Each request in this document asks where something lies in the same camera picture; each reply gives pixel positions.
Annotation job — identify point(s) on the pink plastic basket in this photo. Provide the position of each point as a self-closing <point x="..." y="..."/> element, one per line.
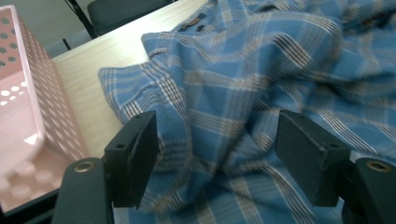
<point x="25" y="118"/>

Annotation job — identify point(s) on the blue plaid shirt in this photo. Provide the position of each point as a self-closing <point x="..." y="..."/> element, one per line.
<point x="249" y="93"/>

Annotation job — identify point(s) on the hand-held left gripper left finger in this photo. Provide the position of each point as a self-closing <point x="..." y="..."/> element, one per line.
<point x="134" y="155"/>

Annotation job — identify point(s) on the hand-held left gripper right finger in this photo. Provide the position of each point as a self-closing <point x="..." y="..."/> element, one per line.
<point x="308" y="155"/>

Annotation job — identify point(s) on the black folding chair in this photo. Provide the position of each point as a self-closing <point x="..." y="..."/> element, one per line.
<point x="124" y="14"/>

